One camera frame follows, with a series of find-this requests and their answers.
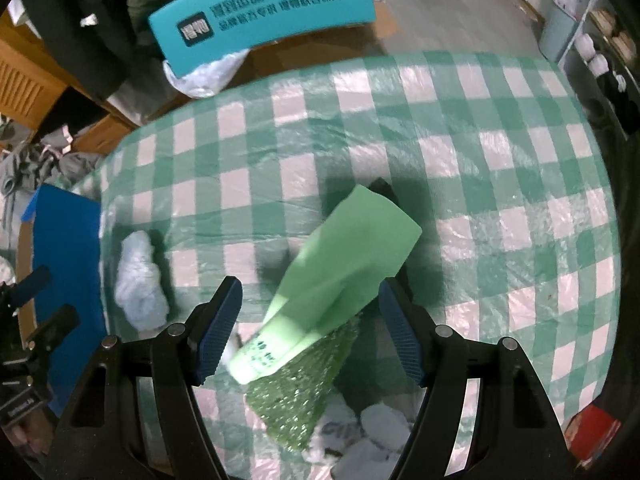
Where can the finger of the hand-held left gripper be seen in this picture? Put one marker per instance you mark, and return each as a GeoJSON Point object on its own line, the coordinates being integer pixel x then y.
{"type": "Point", "coordinates": [32, 282]}
{"type": "Point", "coordinates": [57, 327]}

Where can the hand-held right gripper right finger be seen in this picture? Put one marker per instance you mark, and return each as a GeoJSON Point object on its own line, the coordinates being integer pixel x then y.
{"type": "Point", "coordinates": [402, 337]}

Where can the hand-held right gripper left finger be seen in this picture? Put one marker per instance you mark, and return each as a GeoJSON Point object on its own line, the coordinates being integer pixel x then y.
{"type": "Point", "coordinates": [220, 332]}

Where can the blue-edged cardboard box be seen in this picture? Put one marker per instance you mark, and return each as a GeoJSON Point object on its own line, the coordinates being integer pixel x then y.
{"type": "Point", "coordinates": [65, 285]}

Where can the pale blue-grey plastic bag bundle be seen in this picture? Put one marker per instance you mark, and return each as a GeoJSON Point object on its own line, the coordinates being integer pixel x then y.
{"type": "Point", "coordinates": [140, 285]}

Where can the green bubble wrap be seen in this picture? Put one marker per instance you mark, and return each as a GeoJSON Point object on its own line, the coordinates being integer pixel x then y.
{"type": "Point", "coordinates": [300, 395]}

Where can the light green plastic pouch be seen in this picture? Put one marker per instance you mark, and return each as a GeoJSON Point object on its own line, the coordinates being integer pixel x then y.
{"type": "Point", "coordinates": [345, 250]}

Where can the white printed plastic bag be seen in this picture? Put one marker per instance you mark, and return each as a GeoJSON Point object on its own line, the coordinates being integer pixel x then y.
{"type": "Point", "coordinates": [332, 430]}

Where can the grey clothes pile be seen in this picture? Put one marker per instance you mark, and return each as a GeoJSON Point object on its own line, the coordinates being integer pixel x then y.
{"type": "Point", "coordinates": [45, 160]}

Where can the green checkered tablecloth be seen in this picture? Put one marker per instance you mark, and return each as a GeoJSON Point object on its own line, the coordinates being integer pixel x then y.
{"type": "Point", "coordinates": [450, 160]}

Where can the wooden louvered cabinet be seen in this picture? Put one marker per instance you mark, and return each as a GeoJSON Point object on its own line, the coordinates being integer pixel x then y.
{"type": "Point", "coordinates": [30, 85]}

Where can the red box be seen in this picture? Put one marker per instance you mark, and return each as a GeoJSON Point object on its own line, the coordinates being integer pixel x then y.
{"type": "Point", "coordinates": [595, 430]}

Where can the black coat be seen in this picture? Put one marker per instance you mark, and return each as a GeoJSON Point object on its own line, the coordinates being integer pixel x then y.
{"type": "Point", "coordinates": [75, 25]}

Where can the teal printed box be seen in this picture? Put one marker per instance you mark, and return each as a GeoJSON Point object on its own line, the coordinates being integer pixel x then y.
{"type": "Point", "coordinates": [260, 10]}

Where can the light blue bin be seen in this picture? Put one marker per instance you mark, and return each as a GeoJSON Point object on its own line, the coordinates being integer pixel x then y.
{"type": "Point", "coordinates": [557, 30]}

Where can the dark storage shelf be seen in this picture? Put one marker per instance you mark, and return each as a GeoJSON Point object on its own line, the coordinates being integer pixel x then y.
{"type": "Point", "coordinates": [610, 60]}

